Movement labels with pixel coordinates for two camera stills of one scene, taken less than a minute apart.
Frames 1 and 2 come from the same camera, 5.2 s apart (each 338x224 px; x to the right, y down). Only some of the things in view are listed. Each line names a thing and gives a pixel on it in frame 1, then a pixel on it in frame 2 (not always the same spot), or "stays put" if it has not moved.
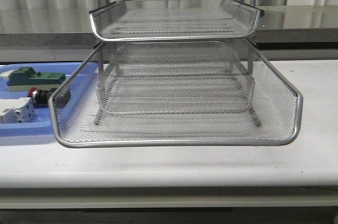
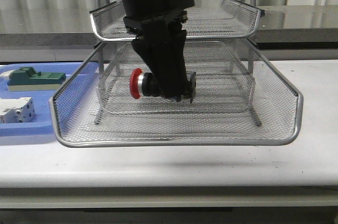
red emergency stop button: (40, 98) -> (143, 84)
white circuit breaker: (20, 110) stays put
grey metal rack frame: (176, 55) stays put
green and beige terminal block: (25, 78) stays put
